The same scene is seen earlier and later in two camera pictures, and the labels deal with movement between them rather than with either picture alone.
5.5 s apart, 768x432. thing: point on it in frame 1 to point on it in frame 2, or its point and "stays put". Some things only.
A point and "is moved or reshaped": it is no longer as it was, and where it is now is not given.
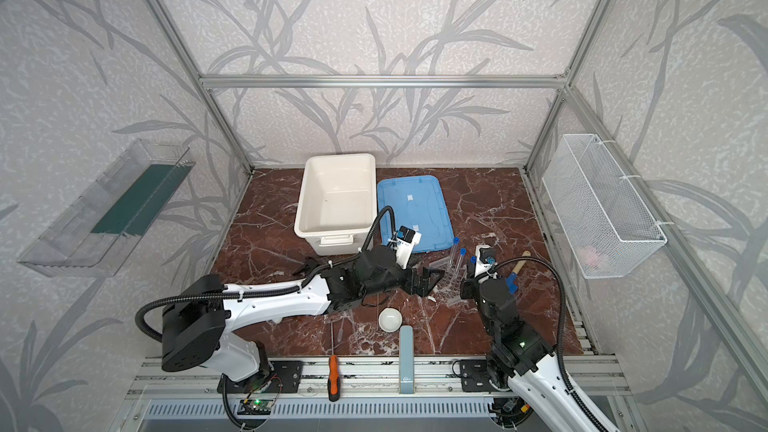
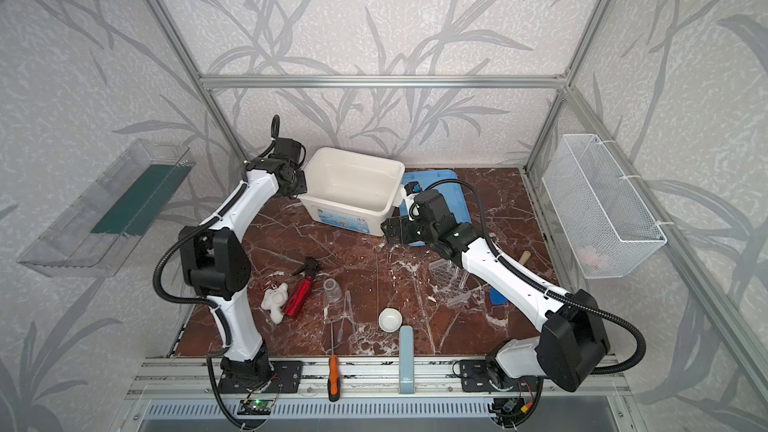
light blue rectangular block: (406, 360) stays put
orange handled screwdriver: (333, 380) stays put
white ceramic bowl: (390, 319) stays put
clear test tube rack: (448, 287) stays put
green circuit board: (255, 407) stays put
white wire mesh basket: (610, 224) stays put
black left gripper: (411, 277) to (294, 183)
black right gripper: (482, 287) to (402, 228)
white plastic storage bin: (337, 202) is moved or reshaped
